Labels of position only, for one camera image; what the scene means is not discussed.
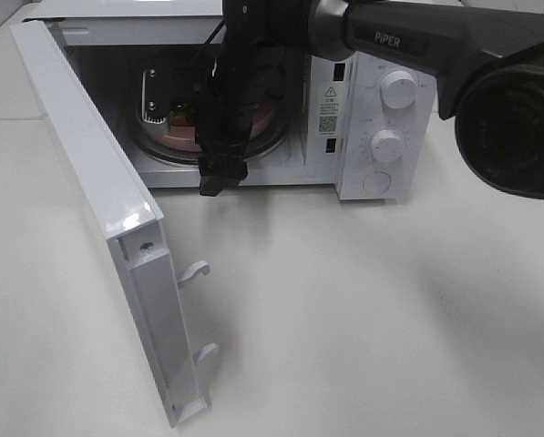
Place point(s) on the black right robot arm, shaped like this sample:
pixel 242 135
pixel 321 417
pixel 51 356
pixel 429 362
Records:
pixel 488 65

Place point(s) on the warning label with QR code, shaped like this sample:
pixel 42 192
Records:
pixel 329 107

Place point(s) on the burger with lettuce and cheese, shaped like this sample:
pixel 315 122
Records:
pixel 174 83

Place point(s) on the white microwave door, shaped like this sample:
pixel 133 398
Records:
pixel 123 213

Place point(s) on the upper white power knob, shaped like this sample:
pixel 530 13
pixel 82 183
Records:
pixel 398 89

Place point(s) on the pink round plate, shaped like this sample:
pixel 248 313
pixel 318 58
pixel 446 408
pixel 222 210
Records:
pixel 181 135

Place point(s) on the white timer knob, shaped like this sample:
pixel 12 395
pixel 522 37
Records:
pixel 387 145

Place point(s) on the white microwave oven body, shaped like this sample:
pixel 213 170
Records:
pixel 128 75

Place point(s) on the glass microwave turntable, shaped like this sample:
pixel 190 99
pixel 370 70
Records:
pixel 264 144

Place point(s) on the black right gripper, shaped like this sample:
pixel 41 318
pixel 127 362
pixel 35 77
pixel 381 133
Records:
pixel 256 35

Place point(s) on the round door release button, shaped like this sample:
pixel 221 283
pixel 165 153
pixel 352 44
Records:
pixel 377 183

